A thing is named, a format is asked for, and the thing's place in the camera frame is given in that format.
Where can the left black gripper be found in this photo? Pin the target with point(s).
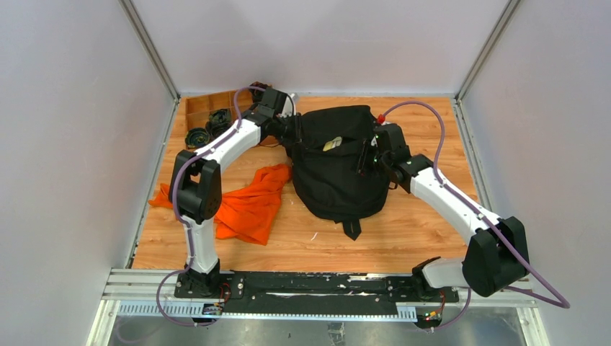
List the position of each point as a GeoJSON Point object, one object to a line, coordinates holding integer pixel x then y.
{"type": "Point", "coordinates": [290, 128]}

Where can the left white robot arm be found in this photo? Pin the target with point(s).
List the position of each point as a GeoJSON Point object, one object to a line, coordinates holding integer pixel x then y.
{"type": "Point", "coordinates": [196, 189]}

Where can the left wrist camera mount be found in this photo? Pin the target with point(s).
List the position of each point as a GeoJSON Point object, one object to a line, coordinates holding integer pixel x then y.
{"type": "Point", "coordinates": [289, 108]}

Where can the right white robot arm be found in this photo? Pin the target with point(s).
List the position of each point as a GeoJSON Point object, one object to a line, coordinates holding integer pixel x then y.
{"type": "Point", "coordinates": [496, 254]}

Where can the dark coiled roll back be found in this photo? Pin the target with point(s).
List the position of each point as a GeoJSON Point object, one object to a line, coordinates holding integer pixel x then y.
{"type": "Point", "coordinates": [257, 90]}

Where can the black backpack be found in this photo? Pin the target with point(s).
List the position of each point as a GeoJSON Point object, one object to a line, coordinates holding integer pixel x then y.
{"type": "Point", "coordinates": [327, 182]}

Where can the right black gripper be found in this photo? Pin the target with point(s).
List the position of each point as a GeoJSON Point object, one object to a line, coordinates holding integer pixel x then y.
{"type": "Point", "coordinates": [362, 156]}

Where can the dark coiled roll front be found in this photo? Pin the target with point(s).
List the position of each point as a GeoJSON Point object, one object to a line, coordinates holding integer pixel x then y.
{"type": "Point", "coordinates": [197, 138]}

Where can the orange cloth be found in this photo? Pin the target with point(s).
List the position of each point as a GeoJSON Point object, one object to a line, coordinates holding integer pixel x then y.
{"type": "Point", "coordinates": [247, 214]}

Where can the wooden compartment tray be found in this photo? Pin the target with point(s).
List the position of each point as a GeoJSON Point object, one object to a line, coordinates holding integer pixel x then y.
{"type": "Point", "coordinates": [198, 108]}

